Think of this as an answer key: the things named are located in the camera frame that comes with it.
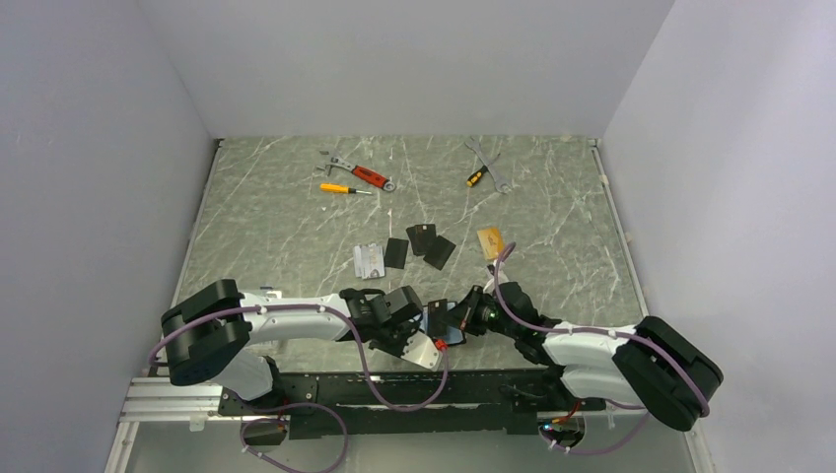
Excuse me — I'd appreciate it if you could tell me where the red handled adjustable wrench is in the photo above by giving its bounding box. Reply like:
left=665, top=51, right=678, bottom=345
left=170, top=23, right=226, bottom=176
left=318, top=150, right=396, bottom=192

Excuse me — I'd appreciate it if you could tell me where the aluminium frame rail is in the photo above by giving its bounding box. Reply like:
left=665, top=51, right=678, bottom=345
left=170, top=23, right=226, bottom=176
left=104, top=372, right=717, bottom=473

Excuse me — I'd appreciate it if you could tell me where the loose black card right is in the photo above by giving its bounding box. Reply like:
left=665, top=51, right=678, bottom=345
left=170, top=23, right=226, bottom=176
left=423, top=235, right=456, bottom=271

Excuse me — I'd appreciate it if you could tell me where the loose black card left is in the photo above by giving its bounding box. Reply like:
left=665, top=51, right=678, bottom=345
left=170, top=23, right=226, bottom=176
left=383, top=237, right=409, bottom=269

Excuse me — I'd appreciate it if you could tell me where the black credit card stack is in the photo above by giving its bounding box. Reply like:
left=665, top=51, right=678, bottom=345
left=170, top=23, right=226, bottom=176
left=405, top=224, right=437, bottom=256

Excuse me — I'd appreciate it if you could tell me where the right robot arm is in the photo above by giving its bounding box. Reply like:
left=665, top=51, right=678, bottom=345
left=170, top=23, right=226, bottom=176
left=439, top=282, right=724, bottom=432

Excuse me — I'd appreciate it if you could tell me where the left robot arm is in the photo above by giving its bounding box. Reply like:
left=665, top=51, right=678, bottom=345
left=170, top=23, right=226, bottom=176
left=149, top=279, right=443, bottom=414

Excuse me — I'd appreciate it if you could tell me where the silver open-end wrench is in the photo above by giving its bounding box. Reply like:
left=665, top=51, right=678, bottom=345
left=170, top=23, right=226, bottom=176
left=464, top=137, right=512, bottom=194

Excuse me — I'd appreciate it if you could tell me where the black leather card holder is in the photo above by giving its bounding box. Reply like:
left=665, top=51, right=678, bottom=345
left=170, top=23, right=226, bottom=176
left=418, top=306, right=466, bottom=347

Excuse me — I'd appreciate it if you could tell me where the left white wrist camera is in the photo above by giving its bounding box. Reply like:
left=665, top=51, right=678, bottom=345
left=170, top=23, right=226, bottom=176
left=400, top=331, right=443, bottom=372

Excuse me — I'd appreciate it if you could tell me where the clear plastic screw box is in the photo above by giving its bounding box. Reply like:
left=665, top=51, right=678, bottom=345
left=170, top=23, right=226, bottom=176
left=254, top=287, right=286, bottom=358

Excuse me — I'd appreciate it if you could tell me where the loose black card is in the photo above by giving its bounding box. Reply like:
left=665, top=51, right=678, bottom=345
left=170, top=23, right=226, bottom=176
left=423, top=235, right=456, bottom=271
left=383, top=237, right=409, bottom=269

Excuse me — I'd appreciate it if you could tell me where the yellow handled screwdriver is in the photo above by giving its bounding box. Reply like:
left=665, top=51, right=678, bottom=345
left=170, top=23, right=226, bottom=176
left=319, top=183, right=371, bottom=195

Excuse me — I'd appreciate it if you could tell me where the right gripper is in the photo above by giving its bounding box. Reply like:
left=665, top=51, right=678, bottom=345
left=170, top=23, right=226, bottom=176
left=439, top=285, right=521, bottom=339

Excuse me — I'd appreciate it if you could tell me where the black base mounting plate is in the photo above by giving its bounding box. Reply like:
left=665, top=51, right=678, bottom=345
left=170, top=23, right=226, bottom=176
left=217, top=369, right=605, bottom=439

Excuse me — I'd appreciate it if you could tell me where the black yellow small screwdriver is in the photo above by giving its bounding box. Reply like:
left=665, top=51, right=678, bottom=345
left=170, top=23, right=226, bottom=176
left=466, top=154, right=501, bottom=187

